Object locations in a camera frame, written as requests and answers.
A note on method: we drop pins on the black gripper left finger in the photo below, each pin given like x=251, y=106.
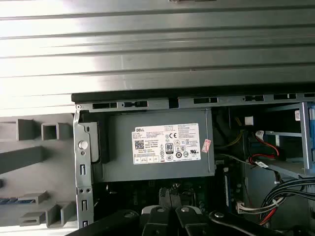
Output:
x=157, y=221

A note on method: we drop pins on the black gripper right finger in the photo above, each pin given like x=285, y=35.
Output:
x=189, y=221

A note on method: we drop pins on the grey power supply unit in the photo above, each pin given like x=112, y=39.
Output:
x=118, y=152

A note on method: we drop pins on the black open PC case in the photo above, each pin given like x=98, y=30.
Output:
x=157, y=100

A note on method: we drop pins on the grey parts rack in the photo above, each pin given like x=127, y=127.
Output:
x=37, y=172

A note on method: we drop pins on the grey metal drive cage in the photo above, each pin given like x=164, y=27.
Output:
x=306, y=137

